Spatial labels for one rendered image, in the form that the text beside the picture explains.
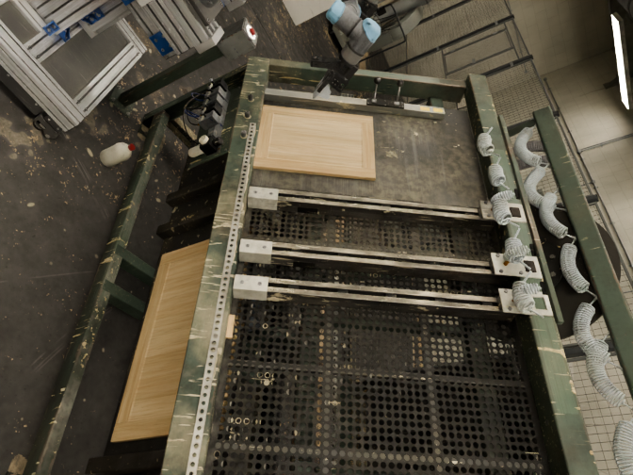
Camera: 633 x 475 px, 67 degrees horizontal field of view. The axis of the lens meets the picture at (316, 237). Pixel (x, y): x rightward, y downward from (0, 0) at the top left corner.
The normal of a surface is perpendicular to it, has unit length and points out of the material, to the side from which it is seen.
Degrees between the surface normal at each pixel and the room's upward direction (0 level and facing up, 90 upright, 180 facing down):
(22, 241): 0
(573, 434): 55
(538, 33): 90
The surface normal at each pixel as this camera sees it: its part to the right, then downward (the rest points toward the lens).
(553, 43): -0.13, 0.69
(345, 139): 0.11, -0.59
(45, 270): 0.87, -0.26
